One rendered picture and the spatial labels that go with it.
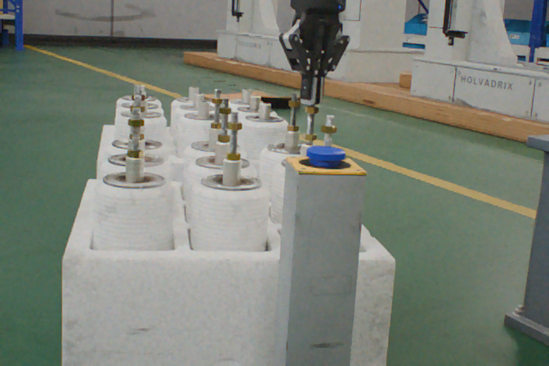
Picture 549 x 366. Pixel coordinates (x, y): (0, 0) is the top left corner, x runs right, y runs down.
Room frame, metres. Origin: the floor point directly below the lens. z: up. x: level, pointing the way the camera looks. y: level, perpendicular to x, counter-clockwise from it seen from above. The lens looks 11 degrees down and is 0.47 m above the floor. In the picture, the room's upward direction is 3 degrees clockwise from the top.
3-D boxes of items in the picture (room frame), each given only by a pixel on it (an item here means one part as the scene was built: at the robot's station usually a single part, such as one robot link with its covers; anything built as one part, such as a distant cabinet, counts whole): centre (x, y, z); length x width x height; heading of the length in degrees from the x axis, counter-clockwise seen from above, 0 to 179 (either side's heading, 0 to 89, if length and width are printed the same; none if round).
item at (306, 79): (1.06, -0.03, 0.37); 0.03 x 0.01 x 0.05; 138
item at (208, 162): (1.06, 0.07, 0.25); 0.08 x 0.08 x 0.01
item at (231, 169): (0.94, 0.05, 0.26); 0.02 x 0.02 x 0.03
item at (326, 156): (0.78, -0.05, 0.32); 0.04 x 0.04 x 0.02
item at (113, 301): (1.06, 0.07, 0.09); 0.39 x 0.39 x 0.18; 10
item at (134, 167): (0.92, 0.17, 0.26); 0.02 x 0.02 x 0.03
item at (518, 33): (6.82, -2.16, 0.36); 0.50 x 0.38 x 0.21; 120
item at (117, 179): (0.92, 0.17, 0.25); 0.08 x 0.08 x 0.01
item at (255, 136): (1.50, 0.02, 0.16); 0.10 x 0.10 x 0.18
